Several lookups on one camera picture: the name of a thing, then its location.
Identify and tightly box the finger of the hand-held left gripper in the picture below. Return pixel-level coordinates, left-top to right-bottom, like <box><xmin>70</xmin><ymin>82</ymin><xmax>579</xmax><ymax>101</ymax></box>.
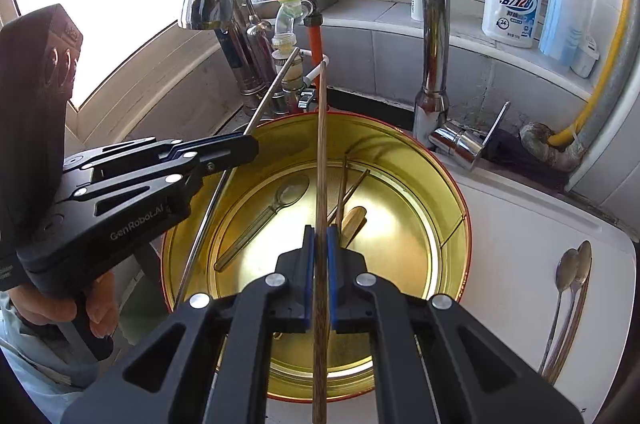
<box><xmin>63</xmin><ymin>134</ymin><xmax>260</xmax><ymax>173</ymax></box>
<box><xmin>57</xmin><ymin>149</ymin><xmax>260</xmax><ymax>206</ymax></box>

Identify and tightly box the chrome kitchen faucet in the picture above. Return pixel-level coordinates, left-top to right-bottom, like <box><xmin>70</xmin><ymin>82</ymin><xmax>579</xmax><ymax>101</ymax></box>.
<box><xmin>179</xmin><ymin>0</ymin><xmax>512</xmax><ymax>171</ymax></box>

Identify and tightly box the yellow hose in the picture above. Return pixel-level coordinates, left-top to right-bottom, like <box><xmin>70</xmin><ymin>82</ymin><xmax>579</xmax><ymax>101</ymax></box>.
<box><xmin>550</xmin><ymin>0</ymin><xmax>637</xmax><ymax>148</ymax></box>

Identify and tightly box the clear tap water filter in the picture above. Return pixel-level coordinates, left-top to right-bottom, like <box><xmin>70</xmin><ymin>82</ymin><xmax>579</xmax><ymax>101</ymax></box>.
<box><xmin>270</xmin><ymin>0</ymin><xmax>326</xmax><ymax>105</ymax></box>

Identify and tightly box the grey flat-handled spoon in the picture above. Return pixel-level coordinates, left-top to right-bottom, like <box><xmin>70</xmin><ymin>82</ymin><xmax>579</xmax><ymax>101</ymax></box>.
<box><xmin>214</xmin><ymin>175</ymin><xmax>312</xmax><ymax>272</ymax></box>

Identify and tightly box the long metal spoon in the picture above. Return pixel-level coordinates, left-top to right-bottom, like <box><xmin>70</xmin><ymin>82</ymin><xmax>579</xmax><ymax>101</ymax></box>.
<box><xmin>547</xmin><ymin>240</ymin><xmax>593</xmax><ymax>380</ymax></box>
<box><xmin>539</xmin><ymin>248</ymin><xmax>579</xmax><ymax>374</ymax></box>

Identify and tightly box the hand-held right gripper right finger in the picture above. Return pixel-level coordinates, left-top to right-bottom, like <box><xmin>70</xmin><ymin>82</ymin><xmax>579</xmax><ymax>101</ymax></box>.
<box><xmin>327</xmin><ymin>226</ymin><xmax>584</xmax><ymax>424</ymax></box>

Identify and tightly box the white plastic board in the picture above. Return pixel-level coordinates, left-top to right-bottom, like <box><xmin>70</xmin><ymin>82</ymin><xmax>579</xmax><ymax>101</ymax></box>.
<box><xmin>265</xmin><ymin>164</ymin><xmax>638</xmax><ymax>424</ymax></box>

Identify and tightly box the round gold tin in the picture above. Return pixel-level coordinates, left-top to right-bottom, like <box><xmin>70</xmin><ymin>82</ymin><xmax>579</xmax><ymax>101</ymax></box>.
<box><xmin>161</xmin><ymin>110</ymin><xmax>472</xmax><ymax>403</ymax></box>

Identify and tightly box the person's left hand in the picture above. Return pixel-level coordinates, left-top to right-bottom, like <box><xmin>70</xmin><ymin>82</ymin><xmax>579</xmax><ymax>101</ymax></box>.
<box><xmin>11</xmin><ymin>273</ymin><xmax>122</xmax><ymax>340</ymax></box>

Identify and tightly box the small white container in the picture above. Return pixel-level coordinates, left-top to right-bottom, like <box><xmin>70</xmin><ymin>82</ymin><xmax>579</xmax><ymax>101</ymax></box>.
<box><xmin>570</xmin><ymin>35</ymin><xmax>601</xmax><ymax>78</ymax></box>

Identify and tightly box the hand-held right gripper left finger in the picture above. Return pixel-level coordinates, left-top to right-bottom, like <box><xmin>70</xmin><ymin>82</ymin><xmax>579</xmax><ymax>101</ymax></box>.
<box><xmin>60</xmin><ymin>224</ymin><xmax>317</xmax><ymax>424</ymax></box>

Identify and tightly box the chrome wall tap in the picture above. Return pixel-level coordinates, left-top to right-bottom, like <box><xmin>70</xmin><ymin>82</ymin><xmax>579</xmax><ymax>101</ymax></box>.
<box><xmin>215</xmin><ymin>0</ymin><xmax>281</xmax><ymax>107</ymax></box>

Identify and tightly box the orange pipe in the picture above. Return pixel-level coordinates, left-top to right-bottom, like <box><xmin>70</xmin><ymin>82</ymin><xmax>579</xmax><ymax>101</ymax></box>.
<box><xmin>306</xmin><ymin>16</ymin><xmax>326</xmax><ymax>111</ymax></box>

